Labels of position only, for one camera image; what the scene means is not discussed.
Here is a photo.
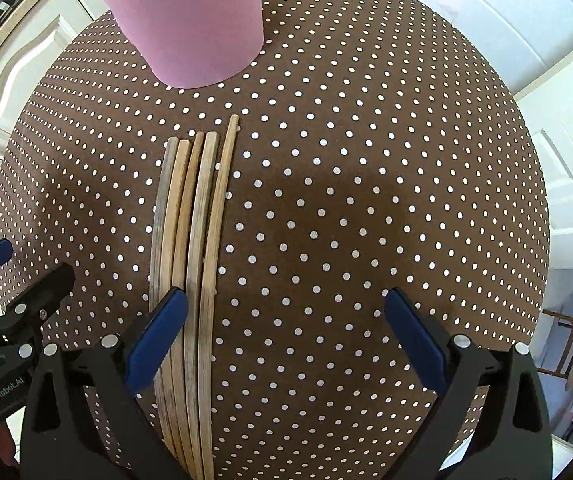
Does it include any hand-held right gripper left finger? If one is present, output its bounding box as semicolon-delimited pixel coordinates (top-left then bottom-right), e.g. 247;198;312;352
20;287;190;480

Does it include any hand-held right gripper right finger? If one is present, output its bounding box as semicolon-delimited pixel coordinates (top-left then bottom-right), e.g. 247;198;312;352
385;288;553;480

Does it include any bundle of wooden chopsticks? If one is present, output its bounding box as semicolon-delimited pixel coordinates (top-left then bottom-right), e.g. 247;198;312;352
149;114;240;480

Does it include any pink cylindrical cup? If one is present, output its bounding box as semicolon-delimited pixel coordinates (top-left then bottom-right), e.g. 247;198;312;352
80;0;263;91

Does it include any brown polka dot tablecloth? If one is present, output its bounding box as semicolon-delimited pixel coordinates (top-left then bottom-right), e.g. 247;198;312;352
0;0;551;480

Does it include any cream base cabinet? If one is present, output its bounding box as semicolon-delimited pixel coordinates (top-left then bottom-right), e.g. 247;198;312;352
0;0;117;281

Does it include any wooden stool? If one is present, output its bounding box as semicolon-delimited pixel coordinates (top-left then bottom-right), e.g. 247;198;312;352
536;305;573;391

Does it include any white panel door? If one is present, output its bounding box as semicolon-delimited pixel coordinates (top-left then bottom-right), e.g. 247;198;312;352
366;0;573;271

